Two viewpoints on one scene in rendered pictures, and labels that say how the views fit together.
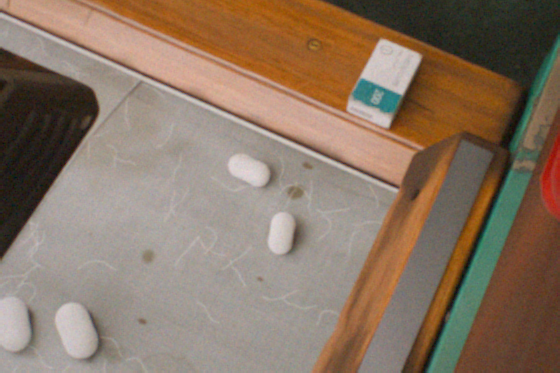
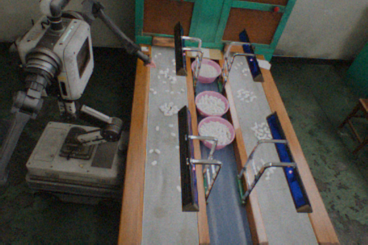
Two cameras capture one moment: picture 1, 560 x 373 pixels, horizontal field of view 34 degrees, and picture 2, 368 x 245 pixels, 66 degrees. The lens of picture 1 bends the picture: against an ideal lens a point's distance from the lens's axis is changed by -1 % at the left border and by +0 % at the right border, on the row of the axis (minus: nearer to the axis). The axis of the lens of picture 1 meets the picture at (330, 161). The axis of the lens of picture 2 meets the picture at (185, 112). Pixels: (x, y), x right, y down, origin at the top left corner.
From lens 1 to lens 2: 248 cm
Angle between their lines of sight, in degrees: 61
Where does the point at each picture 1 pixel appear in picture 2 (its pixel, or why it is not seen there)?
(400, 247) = (161, 39)
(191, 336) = (169, 56)
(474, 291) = (163, 34)
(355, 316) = (166, 42)
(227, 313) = (166, 56)
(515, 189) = (156, 33)
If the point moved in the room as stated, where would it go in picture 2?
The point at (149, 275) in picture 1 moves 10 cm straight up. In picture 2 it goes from (166, 60) to (167, 50)
